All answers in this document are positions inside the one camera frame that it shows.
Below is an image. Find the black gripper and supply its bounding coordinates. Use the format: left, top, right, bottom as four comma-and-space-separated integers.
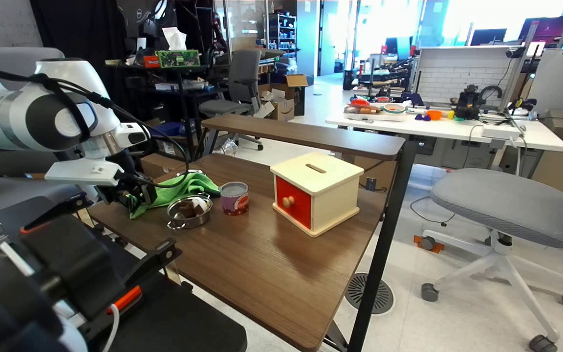
103, 150, 156, 210

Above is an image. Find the green cloth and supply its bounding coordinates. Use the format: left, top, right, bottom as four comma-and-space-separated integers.
129, 169, 219, 218

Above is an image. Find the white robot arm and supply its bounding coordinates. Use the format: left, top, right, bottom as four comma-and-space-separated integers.
0, 58, 156, 210

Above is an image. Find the shiny metal bowl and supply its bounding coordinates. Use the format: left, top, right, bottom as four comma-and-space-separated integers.
166, 195, 213, 230

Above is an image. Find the black metal shelf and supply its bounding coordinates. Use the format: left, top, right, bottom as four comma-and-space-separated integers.
105, 62, 213, 159

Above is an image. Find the red and silver tin can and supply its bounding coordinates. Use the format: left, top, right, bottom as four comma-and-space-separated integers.
219, 181, 248, 214

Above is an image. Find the green tissue box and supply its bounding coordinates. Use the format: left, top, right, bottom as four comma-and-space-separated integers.
156, 48, 201, 68

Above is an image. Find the black equipment foreground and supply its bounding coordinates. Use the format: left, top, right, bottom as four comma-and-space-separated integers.
0, 212, 248, 352

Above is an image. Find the grey chair in background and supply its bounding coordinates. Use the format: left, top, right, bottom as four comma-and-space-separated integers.
199, 48, 260, 116

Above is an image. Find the grey office chair left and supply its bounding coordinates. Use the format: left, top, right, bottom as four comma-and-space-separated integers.
0, 44, 94, 240

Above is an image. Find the grey office chair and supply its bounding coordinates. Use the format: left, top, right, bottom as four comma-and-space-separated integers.
420, 167, 563, 352
0, 44, 94, 240

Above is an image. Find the cardboard box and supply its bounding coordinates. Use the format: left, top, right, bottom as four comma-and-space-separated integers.
260, 73, 307, 120

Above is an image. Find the wooden box with red drawer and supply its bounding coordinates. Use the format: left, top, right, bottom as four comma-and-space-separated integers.
270, 152, 363, 236

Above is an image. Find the round floor drain cover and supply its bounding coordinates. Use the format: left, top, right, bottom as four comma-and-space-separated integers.
344, 271, 395, 316

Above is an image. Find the black device on white desk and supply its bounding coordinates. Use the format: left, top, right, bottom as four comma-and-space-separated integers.
455, 83, 479, 118

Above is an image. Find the white desk with clutter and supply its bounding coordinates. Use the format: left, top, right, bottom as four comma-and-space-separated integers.
305, 95, 563, 173

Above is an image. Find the white pegboard panel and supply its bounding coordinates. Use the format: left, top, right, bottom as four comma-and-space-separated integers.
408, 44, 524, 103

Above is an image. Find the grey office chair right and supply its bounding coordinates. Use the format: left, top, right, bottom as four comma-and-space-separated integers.
420, 167, 563, 352

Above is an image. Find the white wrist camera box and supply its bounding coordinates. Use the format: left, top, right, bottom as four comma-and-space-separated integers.
45, 157, 123, 185

